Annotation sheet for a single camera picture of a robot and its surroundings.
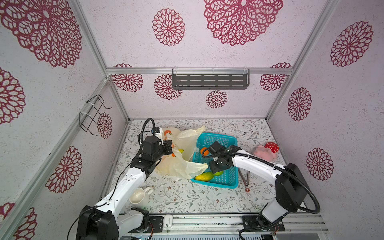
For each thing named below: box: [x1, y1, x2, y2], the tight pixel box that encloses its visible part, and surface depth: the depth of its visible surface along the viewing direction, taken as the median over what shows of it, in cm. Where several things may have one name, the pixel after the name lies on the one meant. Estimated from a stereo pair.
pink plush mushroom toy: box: [253, 141, 279, 162], surface depth 95 cm
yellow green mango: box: [195, 172, 215, 182], surface depth 87 cm
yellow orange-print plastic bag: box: [156, 125, 208, 180], surface depth 83 cm
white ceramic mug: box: [129, 186, 154, 207], surface depth 83 cm
